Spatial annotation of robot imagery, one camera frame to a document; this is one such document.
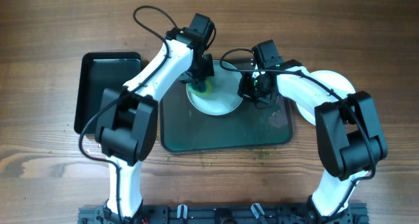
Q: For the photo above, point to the green and yellow sponge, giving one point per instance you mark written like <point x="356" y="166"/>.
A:
<point x="202" y="88"/>

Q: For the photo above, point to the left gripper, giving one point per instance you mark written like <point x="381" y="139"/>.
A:
<point x="200" y="75"/>

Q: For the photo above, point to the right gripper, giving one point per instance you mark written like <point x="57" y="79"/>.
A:
<point x="254" y="95"/>

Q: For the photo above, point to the black rectangular serving tray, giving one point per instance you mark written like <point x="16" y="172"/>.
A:
<point x="185" y="129"/>

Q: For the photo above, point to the white plate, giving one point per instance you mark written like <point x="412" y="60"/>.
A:
<point x="336" y="81"/>

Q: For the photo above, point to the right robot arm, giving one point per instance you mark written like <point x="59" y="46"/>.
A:
<point x="349" y="135"/>

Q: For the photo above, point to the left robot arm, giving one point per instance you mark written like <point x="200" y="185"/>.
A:
<point x="127" y="121"/>

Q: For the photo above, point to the pale blue plate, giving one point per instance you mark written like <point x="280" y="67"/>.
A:
<point x="224" y="97"/>

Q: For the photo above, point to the small black sponge tray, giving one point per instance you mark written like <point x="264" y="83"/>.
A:
<point x="101" y="70"/>

